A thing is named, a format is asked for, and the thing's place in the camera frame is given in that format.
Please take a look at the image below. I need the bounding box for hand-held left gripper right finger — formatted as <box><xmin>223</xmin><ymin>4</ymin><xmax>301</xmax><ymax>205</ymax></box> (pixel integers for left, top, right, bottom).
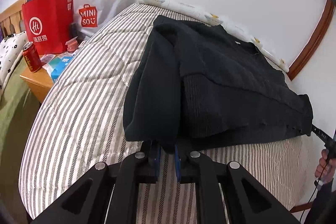
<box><xmin>173</xmin><ymin>144</ymin><xmax>301</xmax><ymax>224</ymax></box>

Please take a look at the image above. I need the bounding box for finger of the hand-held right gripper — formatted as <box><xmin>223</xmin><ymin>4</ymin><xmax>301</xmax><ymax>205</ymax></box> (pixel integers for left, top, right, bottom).
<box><xmin>311</xmin><ymin>124</ymin><xmax>330</xmax><ymax>143</ymax></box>

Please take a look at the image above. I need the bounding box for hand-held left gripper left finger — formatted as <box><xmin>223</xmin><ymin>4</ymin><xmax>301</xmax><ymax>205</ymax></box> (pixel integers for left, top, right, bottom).
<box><xmin>31</xmin><ymin>140</ymin><xmax>162</xmax><ymax>224</ymax></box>

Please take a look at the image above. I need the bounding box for black sweatshirt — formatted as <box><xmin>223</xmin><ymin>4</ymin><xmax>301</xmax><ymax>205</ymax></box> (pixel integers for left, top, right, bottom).
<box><xmin>123</xmin><ymin>15</ymin><xmax>314</xmax><ymax>155</ymax></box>

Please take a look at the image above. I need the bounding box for person's right forearm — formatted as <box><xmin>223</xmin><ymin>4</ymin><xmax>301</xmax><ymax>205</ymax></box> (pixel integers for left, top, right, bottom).
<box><xmin>304</xmin><ymin>178</ymin><xmax>336</xmax><ymax>224</ymax></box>

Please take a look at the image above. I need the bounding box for person's right hand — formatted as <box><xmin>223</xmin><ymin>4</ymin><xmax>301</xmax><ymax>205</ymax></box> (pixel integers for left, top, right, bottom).
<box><xmin>314</xmin><ymin>149</ymin><xmax>334</xmax><ymax>184</ymax></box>

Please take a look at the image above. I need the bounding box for striped mattress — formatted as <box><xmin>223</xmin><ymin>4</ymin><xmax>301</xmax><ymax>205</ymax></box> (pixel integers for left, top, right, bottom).
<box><xmin>18</xmin><ymin>2</ymin><xmax>315</xmax><ymax>224</ymax></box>

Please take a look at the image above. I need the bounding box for blue box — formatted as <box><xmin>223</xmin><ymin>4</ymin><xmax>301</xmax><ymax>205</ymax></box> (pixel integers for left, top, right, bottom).
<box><xmin>50</xmin><ymin>56</ymin><xmax>74</xmax><ymax>83</ymax></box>

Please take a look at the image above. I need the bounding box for pink small container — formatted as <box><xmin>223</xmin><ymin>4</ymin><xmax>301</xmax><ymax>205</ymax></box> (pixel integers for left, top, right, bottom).
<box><xmin>65</xmin><ymin>39</ymin><xmax>79</xmax><ymax>53</ymax></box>

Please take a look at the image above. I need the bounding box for wooden nightstand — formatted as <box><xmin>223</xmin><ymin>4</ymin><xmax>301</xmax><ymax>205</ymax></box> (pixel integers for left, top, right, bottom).
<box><xmin>20</xmin><ymin>40</ymin><xmax>87</xmax><ymax>104</ymax></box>

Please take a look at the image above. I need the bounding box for green bedsheet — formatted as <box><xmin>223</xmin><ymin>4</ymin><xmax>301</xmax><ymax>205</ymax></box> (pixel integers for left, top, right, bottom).
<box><xmin>0</xmin><ymin>64</ymin><xmax>45</xmax><ymax>203</ymax></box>

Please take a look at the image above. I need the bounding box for white printed packet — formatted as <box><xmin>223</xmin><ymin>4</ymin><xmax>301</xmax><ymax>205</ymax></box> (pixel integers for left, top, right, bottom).
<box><xmin>40</xmin><ymin>54</ymin><xmax>57</xmax><ymax>63</ymax></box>

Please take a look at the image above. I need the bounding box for black small bottle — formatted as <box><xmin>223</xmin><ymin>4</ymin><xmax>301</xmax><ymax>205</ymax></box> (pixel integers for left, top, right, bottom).
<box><xmin>69</xmin><ymin>23</ymin><xmax>78</xmax><ymax>40</ymax></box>

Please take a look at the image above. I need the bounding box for white printed bolster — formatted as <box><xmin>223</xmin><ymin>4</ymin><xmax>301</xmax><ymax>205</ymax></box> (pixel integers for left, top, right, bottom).
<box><xmin>139</xmin><ymin>0</ymin><xmax>289</xmax><ymax>72</ymax></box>

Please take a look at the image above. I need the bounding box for red drink can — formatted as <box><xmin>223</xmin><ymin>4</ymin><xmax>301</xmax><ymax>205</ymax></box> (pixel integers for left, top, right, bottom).
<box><xmin>22</xmin><ymin>42</ymin><xmax>42</xmax><ymax>73</ymax></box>

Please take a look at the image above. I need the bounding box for red paper bag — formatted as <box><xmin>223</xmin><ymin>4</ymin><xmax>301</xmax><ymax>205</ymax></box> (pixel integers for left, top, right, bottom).
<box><xmin>21</xmin><ymin>0</ymin><xmax>75</xmax><ymax>55</ymax></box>

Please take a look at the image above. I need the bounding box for white floral pillow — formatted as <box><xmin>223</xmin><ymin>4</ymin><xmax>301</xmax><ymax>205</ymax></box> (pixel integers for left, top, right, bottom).
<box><xmin>0</xmin><ymin>31</ymin><xmax>28</xmax><ymax>96</ymax></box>

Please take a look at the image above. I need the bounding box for wooden headboard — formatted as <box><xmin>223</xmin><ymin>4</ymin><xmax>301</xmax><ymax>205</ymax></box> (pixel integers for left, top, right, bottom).
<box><xmin>0</xmin><ymin>0</ymin><xmax>27</xmax><ymax>35</ymax></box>

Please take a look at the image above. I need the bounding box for black cable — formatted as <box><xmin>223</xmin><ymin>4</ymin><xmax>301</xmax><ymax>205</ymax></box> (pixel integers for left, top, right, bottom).
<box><xmin>299</xmin><ymin>176</ymin><xmax>324</xmax><ymax>224</ymax></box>

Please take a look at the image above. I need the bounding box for wooden door frame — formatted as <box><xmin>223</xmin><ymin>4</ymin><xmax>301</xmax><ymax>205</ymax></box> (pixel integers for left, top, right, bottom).
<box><xmin>287</xmin><ymin>0</ymin><xmax>335</xmax><ymax>80</ymax></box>

